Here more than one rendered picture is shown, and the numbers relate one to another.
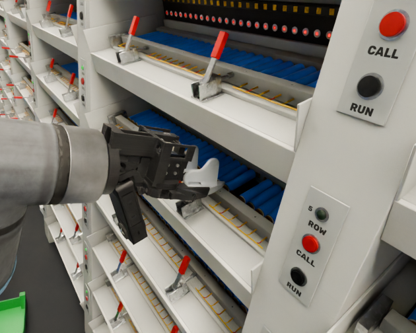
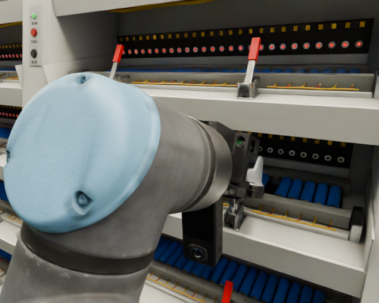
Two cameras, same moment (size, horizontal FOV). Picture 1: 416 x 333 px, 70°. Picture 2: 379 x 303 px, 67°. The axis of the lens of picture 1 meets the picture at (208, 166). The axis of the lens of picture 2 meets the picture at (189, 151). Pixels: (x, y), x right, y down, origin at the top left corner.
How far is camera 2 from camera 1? 0.27 m
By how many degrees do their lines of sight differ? 25
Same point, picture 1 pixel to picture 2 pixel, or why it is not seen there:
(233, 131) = (305, 113)
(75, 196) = (212, 192)
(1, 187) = (180, 175)
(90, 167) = (224, 154)
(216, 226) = (274, 226)
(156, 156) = (239, 151)
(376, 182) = not seen: outside the picture
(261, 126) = (336, 103)
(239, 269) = (332, 255)
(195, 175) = (252, 174)
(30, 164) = (197, 145)
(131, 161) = not seen: hidden behind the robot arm
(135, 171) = not seen: hidden behind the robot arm
